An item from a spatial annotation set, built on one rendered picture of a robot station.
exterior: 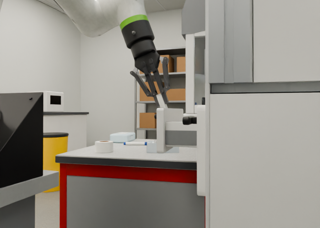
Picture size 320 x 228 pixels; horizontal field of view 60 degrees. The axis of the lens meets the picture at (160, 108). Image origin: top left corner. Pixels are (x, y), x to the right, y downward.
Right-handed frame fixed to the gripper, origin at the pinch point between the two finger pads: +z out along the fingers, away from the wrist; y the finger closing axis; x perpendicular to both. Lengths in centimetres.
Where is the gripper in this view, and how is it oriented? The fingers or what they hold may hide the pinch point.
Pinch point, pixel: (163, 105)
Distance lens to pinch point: 84.7
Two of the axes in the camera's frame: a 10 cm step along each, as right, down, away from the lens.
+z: 3.3, 9.4, -0.9
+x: -2.5, -0.1, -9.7
